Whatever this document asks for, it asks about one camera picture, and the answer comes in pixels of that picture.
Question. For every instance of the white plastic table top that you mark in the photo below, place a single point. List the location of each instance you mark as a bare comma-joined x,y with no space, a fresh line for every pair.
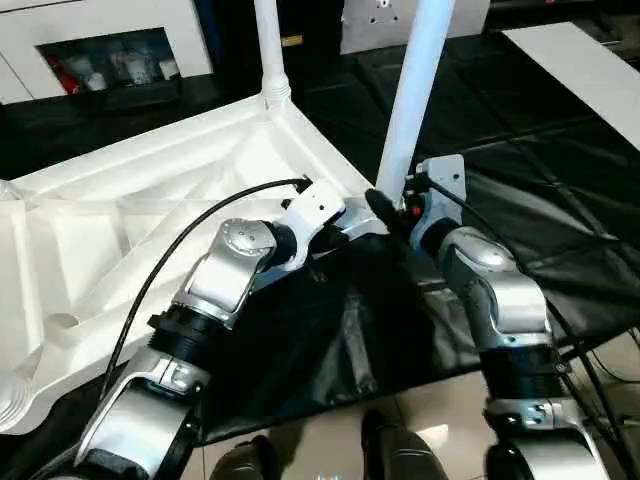
150,165

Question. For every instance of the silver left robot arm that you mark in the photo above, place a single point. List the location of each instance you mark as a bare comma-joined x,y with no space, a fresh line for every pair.
215,280

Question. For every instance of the black padded work mat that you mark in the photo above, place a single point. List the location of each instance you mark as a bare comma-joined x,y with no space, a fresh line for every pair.
500,125

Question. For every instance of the grey printed cushion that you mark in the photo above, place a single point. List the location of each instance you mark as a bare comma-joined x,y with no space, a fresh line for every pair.
365,30

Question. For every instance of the white flat board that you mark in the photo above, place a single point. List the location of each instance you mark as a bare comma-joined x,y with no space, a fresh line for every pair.
575,75

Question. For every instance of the black cabinet with gold label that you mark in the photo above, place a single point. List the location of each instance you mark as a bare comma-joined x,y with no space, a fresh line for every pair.
235,30

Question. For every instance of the black metal stand foot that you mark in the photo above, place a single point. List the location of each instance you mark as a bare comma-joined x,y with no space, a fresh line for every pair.
600,339

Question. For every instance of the small white jar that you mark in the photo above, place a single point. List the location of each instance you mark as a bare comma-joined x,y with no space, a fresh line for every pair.
169,70
96,81

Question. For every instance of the black low bench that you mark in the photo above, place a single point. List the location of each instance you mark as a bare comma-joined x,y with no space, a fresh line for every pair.
575,12

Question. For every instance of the patterned white jar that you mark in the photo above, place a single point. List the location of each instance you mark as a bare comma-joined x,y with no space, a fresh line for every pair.
135,71

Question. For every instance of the red bottle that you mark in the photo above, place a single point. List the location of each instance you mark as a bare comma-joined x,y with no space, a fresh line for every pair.
62,77

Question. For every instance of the white glass-door cabinet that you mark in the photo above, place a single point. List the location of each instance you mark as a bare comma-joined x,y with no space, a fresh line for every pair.
100,20

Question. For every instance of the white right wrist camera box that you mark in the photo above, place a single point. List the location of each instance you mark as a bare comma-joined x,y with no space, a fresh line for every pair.
447,175

